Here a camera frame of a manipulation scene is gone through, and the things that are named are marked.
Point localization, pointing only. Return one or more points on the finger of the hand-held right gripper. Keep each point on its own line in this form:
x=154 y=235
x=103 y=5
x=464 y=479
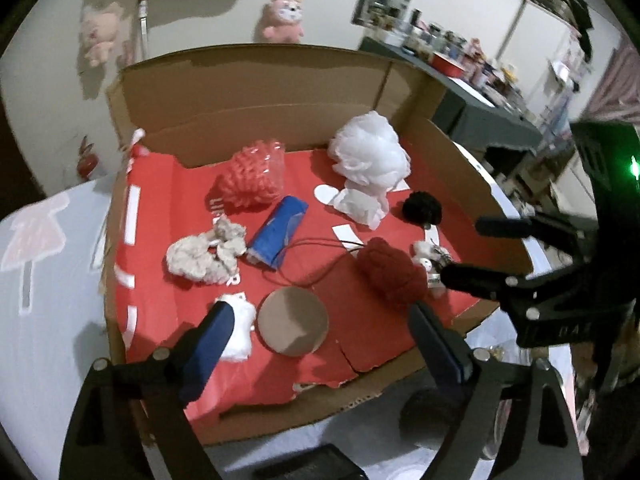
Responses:
x=475 y=280
x=505 y=226

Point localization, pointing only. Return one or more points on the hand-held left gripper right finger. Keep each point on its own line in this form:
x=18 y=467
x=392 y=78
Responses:
x=440 y=347

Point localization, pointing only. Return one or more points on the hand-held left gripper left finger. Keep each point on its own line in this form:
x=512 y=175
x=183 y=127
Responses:
x=210 y=340

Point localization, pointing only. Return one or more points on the white fluffy cotton pad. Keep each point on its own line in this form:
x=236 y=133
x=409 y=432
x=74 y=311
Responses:
x=242 y=327

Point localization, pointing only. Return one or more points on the small white plush toy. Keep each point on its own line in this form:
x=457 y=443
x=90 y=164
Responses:
x=425 y=255

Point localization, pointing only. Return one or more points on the dark red yarn ball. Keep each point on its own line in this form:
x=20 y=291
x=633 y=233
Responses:
x=392 y=272

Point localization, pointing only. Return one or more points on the cream crocheted cloth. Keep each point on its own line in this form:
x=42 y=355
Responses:
x=192 y=257

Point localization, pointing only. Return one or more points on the cardboard box with red lining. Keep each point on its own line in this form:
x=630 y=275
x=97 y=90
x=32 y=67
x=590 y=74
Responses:
x=250 y=110

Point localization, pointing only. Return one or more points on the round brown powder puff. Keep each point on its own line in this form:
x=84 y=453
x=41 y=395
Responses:
x=292 y=322

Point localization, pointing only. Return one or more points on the black pompom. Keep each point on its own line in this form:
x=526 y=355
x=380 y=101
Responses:
x=422 y=208

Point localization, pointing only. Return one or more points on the table with green cloth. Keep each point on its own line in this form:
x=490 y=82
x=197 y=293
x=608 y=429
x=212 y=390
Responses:
x=480 y=120

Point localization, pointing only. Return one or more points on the blue packet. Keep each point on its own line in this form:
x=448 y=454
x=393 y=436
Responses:
x=279 y=232

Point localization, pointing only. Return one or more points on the metal clothes rack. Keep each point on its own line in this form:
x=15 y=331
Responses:
x=560 y=85

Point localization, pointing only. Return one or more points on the white mesh bath pouf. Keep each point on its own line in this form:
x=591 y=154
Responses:
x=370 y=152

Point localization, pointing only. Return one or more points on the pink curtain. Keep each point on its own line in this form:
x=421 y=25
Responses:
x=617 y=85

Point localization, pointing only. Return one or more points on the black box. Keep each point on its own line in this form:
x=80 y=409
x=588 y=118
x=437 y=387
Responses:
x=310 y=465

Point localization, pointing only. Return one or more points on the pink knitted scrubber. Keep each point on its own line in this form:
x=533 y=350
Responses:
x=252 y=177

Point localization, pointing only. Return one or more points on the red bowl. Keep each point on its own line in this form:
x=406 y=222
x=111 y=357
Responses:
x=450 y=65

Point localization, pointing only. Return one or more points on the small red object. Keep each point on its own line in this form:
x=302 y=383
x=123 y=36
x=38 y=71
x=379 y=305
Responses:
x=87 y=162

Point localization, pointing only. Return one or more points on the black clothes on rack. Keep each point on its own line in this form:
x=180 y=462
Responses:
x=575 y=15

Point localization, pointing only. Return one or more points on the pink bear plush toy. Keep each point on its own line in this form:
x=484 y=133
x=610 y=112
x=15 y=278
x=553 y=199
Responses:
x=284 y=17

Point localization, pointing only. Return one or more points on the pink pig plush toy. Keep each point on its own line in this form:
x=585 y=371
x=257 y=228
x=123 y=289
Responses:
x=100 y=32

